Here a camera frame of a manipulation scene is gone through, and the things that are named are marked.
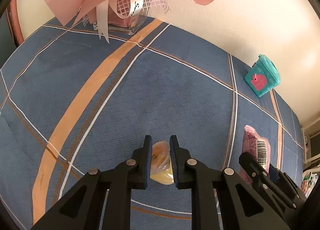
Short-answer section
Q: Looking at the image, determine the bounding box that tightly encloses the pale yellow jelly cup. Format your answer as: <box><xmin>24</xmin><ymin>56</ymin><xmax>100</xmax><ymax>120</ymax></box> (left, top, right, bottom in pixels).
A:
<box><xmin>150</xmin><ymin>141</ymin><xmax>174</xmax><ymax>185</ymax></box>

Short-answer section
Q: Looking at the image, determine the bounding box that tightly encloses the pink barcode snack packet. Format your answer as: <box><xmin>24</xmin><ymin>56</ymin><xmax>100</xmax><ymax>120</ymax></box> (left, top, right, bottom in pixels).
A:
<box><xmin>242</xmin><ymin>125</ymin><xmax>271</xmax><ymax>173</ymax></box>

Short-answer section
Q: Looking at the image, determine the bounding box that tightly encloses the blue plaid tablecloth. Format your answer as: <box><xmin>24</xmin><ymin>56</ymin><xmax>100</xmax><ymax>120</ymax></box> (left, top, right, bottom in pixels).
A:
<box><xmin>1</xmin><ymin>18</ymin><xmax>303</xmax><ymax>229</ymax></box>

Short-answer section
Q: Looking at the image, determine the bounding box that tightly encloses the teal box with pink hearts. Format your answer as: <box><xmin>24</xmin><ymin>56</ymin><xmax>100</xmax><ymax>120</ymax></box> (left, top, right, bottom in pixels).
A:
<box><xmin>244</xmin><ymin>54</ymin><xmax>280</xmax><ymax>97</ymax></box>

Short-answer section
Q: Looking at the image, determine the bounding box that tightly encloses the glass vase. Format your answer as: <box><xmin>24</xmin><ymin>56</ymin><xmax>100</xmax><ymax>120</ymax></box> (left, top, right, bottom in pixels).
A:
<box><xmin>108</xmin><ymin>8</ymin><xmax>149</xmax><ymax>35</ymax></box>

